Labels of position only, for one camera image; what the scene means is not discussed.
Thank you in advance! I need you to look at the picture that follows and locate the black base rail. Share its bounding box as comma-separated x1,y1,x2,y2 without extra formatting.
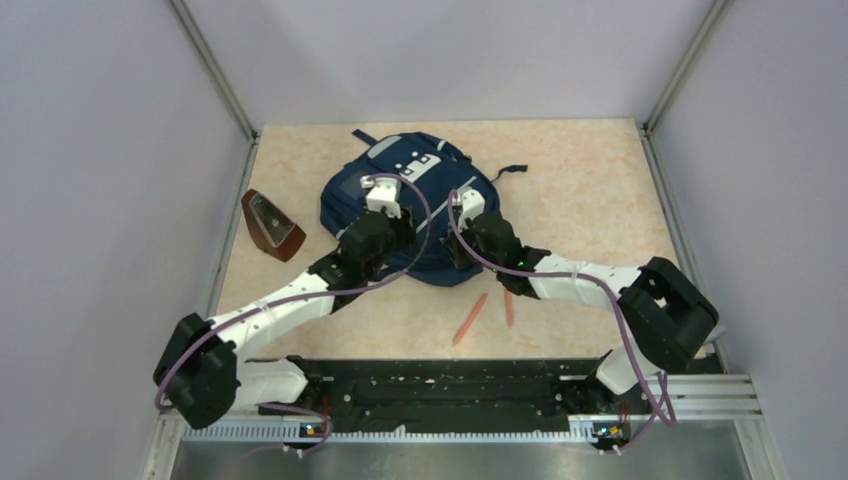
288,355,650,434

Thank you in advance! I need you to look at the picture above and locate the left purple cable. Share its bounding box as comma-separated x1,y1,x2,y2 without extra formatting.
153,173,435,458

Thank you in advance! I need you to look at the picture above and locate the brown wedge stand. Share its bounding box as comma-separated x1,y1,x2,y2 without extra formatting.
241,189,307,263

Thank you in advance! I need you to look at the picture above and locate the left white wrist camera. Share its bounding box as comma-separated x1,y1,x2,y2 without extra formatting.
360,176,402,219

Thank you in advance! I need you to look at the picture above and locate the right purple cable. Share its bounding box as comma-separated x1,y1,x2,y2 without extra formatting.
446,189,680,458

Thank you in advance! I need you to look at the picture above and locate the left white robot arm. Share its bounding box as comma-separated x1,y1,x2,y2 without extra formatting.
153,208,416,429

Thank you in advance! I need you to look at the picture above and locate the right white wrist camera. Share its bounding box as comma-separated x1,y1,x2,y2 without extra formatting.
452,188,486,231

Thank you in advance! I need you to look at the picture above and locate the navy blue backpack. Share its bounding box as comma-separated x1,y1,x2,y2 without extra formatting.
319,129,500,287

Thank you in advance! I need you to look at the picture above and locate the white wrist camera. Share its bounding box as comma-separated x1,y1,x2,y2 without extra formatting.
360,176,402,219
452,188,486,231

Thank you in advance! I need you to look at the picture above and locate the purple cable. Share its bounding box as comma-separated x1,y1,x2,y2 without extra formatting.
153,173,435,458
446,189,680,458

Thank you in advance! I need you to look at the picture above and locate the orange pen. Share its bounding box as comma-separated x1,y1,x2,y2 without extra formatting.
452,293,488,346
504,290,515,329

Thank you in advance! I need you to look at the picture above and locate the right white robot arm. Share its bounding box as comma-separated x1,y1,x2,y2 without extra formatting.
449,212,719,412

